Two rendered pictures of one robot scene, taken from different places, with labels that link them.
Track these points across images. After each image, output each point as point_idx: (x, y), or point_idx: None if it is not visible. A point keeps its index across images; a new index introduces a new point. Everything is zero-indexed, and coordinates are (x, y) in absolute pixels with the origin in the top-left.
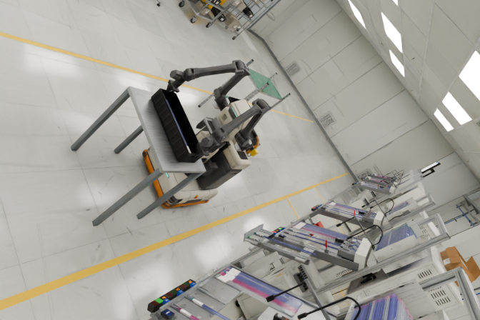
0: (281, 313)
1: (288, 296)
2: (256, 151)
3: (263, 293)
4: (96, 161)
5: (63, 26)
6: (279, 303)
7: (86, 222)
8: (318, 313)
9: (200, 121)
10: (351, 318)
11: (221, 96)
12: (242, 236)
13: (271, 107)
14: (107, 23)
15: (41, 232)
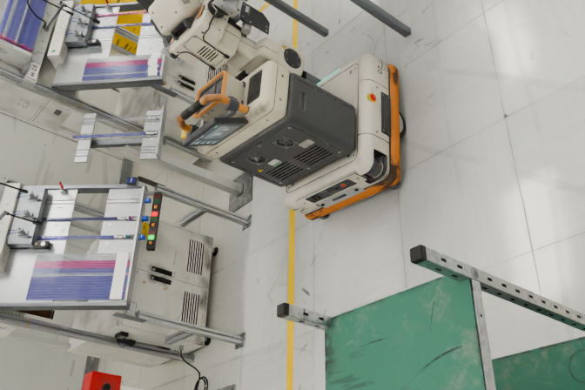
0: (97, 57)
1: (95, 77)
2: (183, 131)
3: (116, 63)
4: (392, 10)
5: None
6: (100, 63)
7: (328, 23)
8: (67, 78)
9: (255, 9)
10: (36, 36)
11: None
12: (260, 326)
13: None
14: None
15: None
